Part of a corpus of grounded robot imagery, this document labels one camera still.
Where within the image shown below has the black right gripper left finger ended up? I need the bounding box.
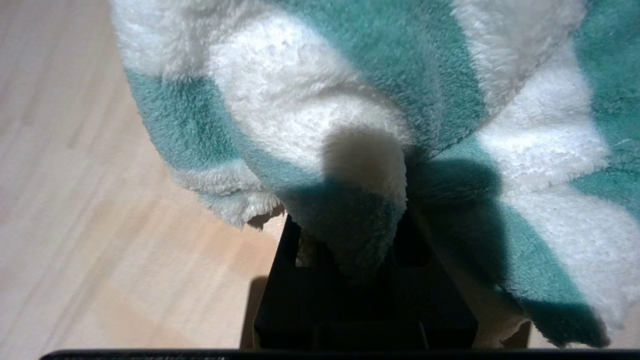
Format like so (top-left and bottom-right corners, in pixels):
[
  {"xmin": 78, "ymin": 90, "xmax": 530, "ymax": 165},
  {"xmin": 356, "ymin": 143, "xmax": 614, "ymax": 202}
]
[{"xmin": 254, "ymin": 215, "xmax": 361, "ymax": 350}]

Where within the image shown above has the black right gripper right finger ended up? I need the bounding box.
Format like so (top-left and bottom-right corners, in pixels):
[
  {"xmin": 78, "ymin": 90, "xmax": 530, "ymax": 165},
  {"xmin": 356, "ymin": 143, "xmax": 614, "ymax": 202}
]
[{"xmin": 360, "ymin": 210, "xmax": 478, "ymax": 350}]

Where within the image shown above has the teal white striped towel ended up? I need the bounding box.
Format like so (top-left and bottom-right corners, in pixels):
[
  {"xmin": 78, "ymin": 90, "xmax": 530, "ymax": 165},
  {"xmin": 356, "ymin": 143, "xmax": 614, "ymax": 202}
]
[{"xmin": 109, "ymin": 0, "xmax": 640, "ymax": 348}]

